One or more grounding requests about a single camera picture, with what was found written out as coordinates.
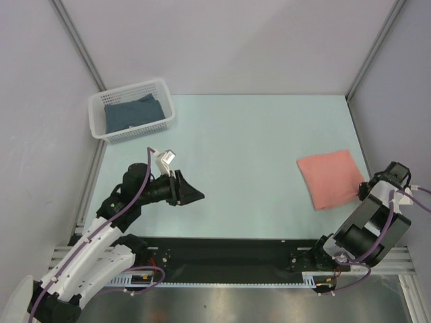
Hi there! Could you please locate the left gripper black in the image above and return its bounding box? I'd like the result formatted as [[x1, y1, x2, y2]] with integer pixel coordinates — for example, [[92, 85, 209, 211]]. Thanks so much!
[[137, 170, 204, 206]]

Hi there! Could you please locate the salmon pink t shirt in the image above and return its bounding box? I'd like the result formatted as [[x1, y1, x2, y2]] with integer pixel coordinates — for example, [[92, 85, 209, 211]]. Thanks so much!
[[296, 149, 364, 211]]

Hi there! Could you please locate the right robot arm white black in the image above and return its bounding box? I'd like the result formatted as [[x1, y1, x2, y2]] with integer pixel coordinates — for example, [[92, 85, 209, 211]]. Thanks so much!
[[310, 180, 411, 270]]

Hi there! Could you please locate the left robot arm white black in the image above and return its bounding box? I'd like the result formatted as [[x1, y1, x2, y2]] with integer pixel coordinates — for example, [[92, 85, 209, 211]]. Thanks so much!
[[28, 163, 205, 322]]

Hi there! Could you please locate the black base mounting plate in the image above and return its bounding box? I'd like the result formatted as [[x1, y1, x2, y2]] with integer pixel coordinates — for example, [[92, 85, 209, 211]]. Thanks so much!
[[110, 235, 397, 284]]

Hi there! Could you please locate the blue grey t shirt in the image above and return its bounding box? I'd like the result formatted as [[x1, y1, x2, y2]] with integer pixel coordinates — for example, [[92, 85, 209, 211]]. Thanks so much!
[[104, 94, 165, 133]]

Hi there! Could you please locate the white plastic basket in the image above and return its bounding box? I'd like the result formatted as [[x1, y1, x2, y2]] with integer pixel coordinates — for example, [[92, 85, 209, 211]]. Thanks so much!
[[88, 79, 176, 143]]

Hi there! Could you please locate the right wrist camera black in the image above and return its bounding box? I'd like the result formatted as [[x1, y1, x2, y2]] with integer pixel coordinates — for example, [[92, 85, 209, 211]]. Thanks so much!
[[385, 161, 411, 189]]

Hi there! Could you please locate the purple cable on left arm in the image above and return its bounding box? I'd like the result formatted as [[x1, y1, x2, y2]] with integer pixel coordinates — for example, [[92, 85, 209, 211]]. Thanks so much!
[[26, 147, 166, 322]]

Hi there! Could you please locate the aluminium frame rail front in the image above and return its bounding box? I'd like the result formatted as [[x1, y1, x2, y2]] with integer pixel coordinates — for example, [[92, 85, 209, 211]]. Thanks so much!
[[372, 247, 416, 275]]

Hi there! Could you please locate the white slotted cable duct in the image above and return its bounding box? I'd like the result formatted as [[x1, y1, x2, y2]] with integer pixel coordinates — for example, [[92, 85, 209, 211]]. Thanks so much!
[[106, 272, 154, 288]]

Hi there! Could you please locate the right corner aluminium post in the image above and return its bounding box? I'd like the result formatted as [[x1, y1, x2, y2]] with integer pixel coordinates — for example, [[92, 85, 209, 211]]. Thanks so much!
[[345, 0, 408, 104]]

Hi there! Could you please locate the corner aluminium post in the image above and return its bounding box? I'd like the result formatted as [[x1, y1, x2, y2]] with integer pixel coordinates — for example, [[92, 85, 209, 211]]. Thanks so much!
[[345, 0, 408, 104], [48, 0, 106, 92]]

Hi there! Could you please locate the left corner aluminium post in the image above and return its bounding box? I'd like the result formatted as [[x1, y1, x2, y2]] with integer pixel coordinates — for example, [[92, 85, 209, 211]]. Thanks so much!
[[48, 0, 106, 92]]

